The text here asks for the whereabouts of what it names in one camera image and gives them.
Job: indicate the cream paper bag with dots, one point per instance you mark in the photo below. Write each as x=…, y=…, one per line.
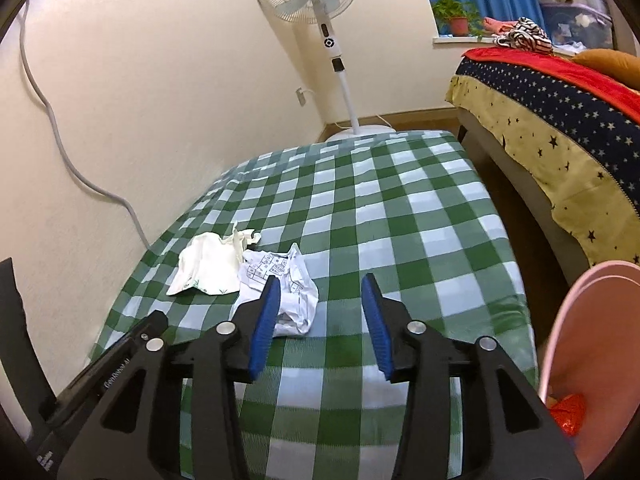
x=205, y=260

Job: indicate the white wall socket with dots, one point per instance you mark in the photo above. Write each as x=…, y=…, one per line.
x=301, y=96

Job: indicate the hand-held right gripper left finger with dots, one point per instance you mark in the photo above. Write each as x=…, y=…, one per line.
x=265, y=330

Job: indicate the red blanket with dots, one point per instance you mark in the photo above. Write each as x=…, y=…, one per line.
x=575, y=75

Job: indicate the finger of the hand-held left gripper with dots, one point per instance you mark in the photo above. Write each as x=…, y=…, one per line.
x=150, y=325

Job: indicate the green checked cloth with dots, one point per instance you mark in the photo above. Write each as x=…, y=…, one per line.
x=375, y=210

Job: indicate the white windowsill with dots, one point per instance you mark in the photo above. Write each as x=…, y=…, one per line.
x=450, y=38

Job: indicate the clear storage box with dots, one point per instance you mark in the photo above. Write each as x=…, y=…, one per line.
x=595, y=25

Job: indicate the bed with star blanket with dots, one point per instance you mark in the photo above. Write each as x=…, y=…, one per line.
x=550, y=125

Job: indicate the red plastic bag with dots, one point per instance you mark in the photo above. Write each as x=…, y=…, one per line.
x=570, y=412

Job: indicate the pink plastic bin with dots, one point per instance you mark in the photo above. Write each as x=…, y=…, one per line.
x=600, y=340

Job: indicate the striped clothing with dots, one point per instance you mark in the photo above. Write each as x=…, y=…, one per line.
x=525, y=35

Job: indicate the orange pillow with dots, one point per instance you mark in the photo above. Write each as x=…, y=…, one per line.
x=610, y=62

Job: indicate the potted green plant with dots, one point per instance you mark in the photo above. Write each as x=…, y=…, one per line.
x=457, y=17

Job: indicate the printed paper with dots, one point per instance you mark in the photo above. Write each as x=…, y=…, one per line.
x=295, y=300

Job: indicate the pink clothing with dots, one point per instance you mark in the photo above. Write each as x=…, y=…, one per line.
x=495, y=25

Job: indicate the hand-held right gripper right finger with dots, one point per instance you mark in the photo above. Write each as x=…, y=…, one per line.
x=375, y=325

